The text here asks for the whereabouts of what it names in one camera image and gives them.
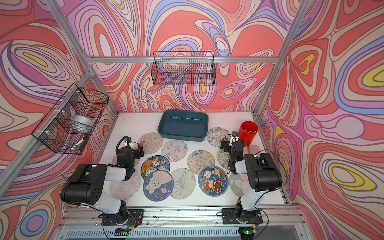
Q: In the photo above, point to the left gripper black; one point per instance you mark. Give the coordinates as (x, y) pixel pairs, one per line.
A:
(130, 148)

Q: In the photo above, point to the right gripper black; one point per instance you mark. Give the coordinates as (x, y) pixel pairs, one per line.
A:
(229, 144)

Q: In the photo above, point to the blue denim bears moon coaster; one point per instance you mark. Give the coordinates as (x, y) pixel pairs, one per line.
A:
(153, 164)

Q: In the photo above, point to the blue denim bear car coaster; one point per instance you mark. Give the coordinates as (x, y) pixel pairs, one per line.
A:
(213, 181)

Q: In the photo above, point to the purple good luck bunny coaster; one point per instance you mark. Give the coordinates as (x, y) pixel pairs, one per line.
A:
(158, 186)

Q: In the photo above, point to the white butterfly star coaster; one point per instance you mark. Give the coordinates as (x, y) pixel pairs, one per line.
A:
(174, 150)

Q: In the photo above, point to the white blue butterfly coaster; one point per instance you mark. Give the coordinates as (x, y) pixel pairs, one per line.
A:
(184, 183)

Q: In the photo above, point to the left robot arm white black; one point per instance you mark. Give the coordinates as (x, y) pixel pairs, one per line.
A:
(85, 186)

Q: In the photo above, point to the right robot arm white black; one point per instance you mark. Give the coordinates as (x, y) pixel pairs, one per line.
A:
(262, 172)

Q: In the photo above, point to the teal plastic storage box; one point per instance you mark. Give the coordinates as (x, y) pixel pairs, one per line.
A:
(184, 125)

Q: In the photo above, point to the white green animal coaster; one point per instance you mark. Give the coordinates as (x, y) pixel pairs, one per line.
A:
(223, 158)

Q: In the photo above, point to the white floral green coaster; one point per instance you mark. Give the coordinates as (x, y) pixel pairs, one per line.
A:
(215, 136)

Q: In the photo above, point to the red cup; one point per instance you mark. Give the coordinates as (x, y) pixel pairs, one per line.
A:
(247, 132)

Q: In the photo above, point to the pink checkered bear coaster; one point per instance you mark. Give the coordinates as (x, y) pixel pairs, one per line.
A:
(151, 142)

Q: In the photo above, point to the pale pink unicorn coaster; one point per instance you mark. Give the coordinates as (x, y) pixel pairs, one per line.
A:
(124, 190)

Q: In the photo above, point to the beige blue doodle coaster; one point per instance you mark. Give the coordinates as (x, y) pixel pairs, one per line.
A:
(199, 160)

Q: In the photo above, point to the white marker in basket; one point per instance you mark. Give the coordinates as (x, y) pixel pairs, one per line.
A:
(77, 145)

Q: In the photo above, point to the white roll in basket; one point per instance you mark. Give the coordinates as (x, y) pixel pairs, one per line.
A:
(81, 125)

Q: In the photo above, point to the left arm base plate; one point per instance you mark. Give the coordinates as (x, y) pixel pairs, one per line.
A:
(132, 218)

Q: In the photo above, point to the black wire basket left wall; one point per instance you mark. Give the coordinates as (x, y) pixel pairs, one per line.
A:
(54, 131)

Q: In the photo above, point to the black wire basket wall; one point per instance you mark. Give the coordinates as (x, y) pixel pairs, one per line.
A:
(184, 68)
(54, 131)

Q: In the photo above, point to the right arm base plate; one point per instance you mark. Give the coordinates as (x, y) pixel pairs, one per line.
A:
(233, 216)

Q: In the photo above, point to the black wire basket back wall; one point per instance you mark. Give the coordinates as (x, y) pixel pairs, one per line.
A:
(184, 68)

